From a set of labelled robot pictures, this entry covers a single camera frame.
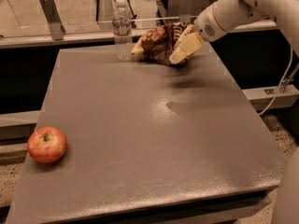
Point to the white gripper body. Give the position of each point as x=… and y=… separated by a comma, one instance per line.
x=206, y=25

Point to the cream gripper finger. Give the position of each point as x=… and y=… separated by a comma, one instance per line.
x=188, y=46

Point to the brown chip bag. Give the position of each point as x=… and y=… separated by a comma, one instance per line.
x=158, y=44

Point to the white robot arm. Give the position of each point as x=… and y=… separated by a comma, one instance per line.
x=223, y=16

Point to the clear plastic water bottle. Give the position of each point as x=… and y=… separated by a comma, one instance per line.
x=122, y=30

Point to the grey side ledge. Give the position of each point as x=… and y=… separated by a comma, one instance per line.
x=260, y=98

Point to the red apple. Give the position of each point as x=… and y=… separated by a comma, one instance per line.
x=47, y=144

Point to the right metal rail bracket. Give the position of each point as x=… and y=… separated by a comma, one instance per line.
x=185, y=10

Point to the metal rail bracket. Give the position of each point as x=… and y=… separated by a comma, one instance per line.
x=185, y=10
x=51, y=13

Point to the metal guard rail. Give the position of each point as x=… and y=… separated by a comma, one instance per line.
x=100, y=37

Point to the left metal rail bracket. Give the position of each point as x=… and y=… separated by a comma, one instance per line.
x=51, y=13

